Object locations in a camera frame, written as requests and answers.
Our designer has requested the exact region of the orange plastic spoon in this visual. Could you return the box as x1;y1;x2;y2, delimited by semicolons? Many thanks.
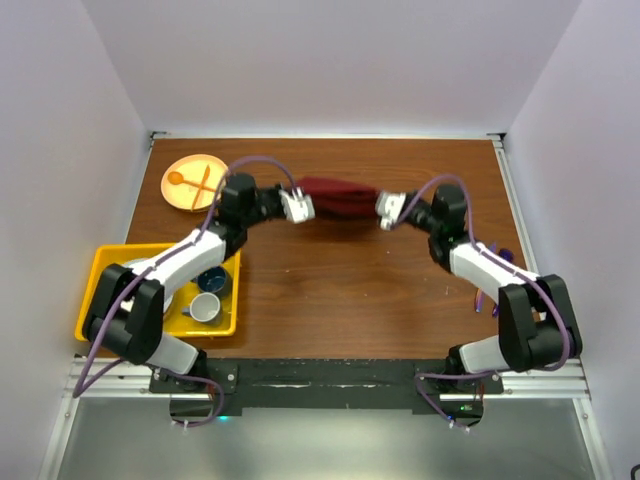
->
167;171;216;193

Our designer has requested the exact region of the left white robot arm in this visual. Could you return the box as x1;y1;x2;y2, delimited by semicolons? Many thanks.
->
82;173;315;392

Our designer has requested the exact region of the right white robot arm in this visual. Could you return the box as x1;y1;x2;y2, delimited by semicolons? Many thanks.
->
394;183;584;393

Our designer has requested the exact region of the dark red cloth napkin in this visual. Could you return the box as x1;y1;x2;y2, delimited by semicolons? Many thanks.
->
297;176;379;219

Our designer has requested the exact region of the orange plastic fork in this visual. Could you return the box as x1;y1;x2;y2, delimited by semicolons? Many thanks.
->
191;165;211;211

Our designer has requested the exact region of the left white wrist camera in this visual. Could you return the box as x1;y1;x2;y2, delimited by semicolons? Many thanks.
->
279;187;315;224

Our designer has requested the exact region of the grey white mug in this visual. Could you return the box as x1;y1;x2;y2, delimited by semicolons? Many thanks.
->
182;292;222;325

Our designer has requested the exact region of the white paper plate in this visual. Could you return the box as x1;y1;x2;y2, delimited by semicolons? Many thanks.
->
122;256;174;311

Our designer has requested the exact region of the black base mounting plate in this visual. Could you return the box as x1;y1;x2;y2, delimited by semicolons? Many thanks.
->
148;357;504;418

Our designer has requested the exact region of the orange round plate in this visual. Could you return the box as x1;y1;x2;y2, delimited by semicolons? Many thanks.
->
160;154;228;212

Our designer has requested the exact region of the purple iridescent utensil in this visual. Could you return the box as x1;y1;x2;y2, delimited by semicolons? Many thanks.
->
490;243;515;318

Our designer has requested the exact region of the dark blue mug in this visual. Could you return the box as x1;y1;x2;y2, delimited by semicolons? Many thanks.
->
195;266;232;297

